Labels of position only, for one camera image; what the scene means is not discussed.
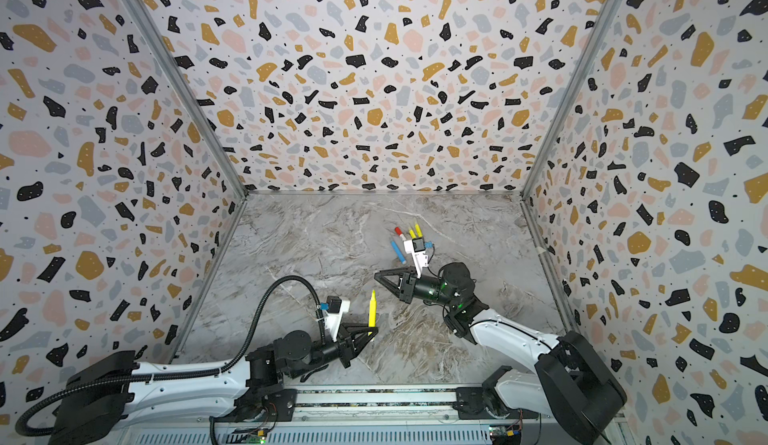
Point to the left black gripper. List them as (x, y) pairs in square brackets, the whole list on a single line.
[(345, 342)]

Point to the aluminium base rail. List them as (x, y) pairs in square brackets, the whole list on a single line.
[(357, 414)]

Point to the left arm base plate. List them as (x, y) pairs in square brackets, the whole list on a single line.
[(274, 407)]

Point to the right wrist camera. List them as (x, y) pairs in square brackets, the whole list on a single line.
[(418, 249)]

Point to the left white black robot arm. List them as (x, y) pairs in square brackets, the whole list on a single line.
[(118, 391)]

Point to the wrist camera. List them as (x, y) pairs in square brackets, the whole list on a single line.
[(418, 249), (333, 310)]

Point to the blue pen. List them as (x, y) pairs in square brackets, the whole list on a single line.
[(400, 256)]

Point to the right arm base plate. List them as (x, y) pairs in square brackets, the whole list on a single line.
[(475, 403)]

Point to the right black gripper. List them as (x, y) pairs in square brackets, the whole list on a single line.
[(405, 286)]

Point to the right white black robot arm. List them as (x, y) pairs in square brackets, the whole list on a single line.
[(563, 376)]

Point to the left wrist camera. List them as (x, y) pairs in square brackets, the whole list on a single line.
[(333, 310)]

